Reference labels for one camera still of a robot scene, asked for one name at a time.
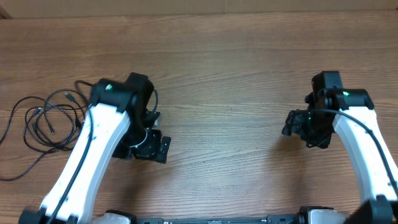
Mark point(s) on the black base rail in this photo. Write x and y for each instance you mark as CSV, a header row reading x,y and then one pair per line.
x,y
214,220

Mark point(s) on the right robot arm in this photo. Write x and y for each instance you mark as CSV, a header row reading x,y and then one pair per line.
x,y
349,113

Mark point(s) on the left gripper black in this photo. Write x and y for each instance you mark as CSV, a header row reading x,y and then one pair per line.
x,y
152,152

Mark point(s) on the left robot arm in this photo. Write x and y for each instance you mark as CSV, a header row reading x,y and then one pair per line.
x,y
117,125

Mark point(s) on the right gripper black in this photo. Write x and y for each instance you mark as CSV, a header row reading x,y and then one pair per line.
x,y
294,127

